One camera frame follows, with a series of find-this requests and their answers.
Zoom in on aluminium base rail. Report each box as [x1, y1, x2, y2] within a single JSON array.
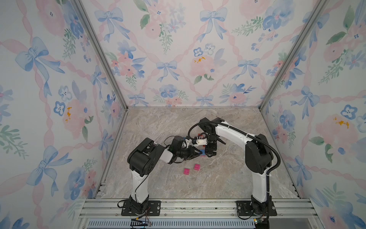
[[74, 199, 324, 229]]

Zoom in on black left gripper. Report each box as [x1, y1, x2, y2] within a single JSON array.
[[176, 146, 202, 161]]

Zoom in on aluminium corner post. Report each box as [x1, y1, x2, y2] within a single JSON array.
[[259, 0, 328, 112], [71, 0, 128, 112]]

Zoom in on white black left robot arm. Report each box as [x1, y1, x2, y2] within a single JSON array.
[[127, 136, 202, 215]]

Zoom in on aluminium corner post right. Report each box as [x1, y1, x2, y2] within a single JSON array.
[[259, 0, 328, 112]]

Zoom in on aluminium corner post left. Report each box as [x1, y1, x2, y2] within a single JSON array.
[[71, 0, 128, 112]]

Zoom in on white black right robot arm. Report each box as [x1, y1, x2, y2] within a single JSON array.
[[198, 118, 281, 216]]

